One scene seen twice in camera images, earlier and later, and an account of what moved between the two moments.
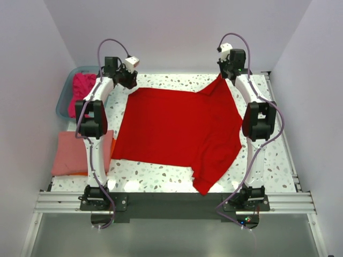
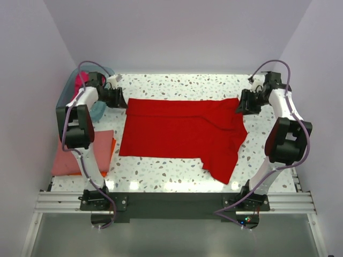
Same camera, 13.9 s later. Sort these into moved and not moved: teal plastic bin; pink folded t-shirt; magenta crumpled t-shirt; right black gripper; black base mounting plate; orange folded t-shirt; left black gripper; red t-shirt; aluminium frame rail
Moved: red t-shirt; left black gripper; right black gripper
Not moved: magenta crumpled t-shirt; black base mounting plate; orange folded t-shirt; teal plastic bin; pink folded t-shirt; aluminium frame rail
